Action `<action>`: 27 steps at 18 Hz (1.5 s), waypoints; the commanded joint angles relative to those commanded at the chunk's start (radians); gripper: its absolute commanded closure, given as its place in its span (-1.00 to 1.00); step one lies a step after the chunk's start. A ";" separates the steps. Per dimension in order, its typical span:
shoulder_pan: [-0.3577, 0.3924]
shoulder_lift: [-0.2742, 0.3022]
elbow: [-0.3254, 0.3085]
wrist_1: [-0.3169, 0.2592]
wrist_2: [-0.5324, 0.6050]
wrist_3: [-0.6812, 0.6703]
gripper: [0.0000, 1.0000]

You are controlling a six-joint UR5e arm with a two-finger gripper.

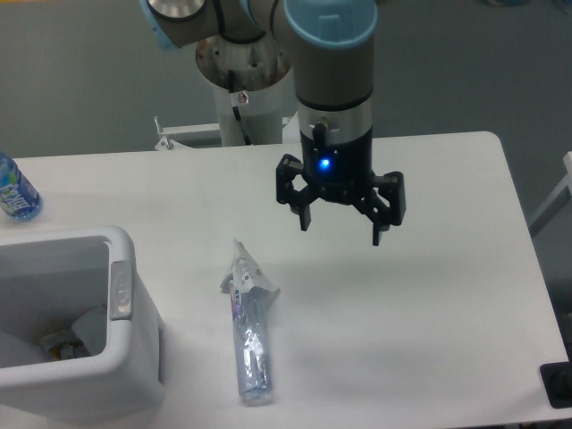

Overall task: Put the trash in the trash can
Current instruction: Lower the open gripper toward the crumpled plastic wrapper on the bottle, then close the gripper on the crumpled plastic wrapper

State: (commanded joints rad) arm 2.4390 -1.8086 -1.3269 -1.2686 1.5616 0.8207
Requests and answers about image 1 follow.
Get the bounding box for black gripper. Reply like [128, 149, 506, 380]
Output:
[274, 123, 407, 248]

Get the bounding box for crushed clear plastic bottle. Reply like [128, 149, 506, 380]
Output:
[220, 240, 280, 406]

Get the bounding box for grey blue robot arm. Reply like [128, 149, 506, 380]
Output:
[140, 1, 406, 240]

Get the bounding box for crumpled trash in can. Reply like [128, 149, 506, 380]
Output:
[38, 306, 107, 360]

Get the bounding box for white trash can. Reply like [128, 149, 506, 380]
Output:
[1, 226, 164, 421]

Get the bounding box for black table clamp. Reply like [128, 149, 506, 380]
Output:
[540, 361, 571, 409]

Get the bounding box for blue labelled water bottle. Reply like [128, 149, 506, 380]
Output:
[1, 153, 43, 222]

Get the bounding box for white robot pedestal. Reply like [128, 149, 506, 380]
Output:
[196, 35, 293, 147]

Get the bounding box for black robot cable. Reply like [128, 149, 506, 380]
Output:
[226, 68, 253, 147]

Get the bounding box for white left mounting bracket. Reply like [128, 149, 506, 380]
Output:
[154, 116, 222, 151]

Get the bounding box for white frame at right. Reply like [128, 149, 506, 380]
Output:
[528, 151, 571, 238]

